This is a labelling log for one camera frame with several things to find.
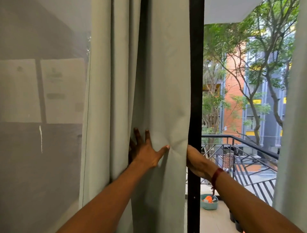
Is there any light teal curtain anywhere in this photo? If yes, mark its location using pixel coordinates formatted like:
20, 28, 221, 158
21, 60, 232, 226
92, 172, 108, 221
78, 0, 192, 233
273, 0, 307, 219

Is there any teal basket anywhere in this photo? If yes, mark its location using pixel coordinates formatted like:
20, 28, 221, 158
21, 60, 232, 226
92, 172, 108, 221
200, 194, 219, 211

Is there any red wrist band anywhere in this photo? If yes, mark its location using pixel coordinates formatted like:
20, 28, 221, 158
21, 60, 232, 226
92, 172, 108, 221
210, 167, 225, 195

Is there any person's right hand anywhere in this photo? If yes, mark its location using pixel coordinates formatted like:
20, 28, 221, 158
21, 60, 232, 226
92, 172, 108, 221
186, 145, 220, 181

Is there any white paper sheet with print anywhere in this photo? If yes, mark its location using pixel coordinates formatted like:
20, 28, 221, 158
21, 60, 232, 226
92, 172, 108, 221
40, 57, 86, 124

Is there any green tree outside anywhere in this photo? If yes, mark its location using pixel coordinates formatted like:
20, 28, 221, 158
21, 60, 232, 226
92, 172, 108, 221
225, 0, 274, 147
202, 57, 231, 157
249, 0, 300, 130

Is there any orange and grey building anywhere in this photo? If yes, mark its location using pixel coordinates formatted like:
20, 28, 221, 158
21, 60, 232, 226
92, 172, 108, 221
202, 31, 297, 154

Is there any person's left forearm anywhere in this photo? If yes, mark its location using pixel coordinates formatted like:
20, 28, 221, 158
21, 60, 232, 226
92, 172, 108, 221
56, 161, 156, 233

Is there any person's left hand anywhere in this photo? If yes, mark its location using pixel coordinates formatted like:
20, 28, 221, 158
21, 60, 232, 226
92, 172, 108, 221
128, 128, 171, 170

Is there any grey mesh window screen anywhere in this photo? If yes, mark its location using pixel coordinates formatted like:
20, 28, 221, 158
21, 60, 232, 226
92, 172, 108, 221
0, 0, 92, 233

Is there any person's right forearm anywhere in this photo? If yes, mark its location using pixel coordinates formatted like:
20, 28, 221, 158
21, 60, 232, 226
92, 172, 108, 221
215, 172, 304, 233

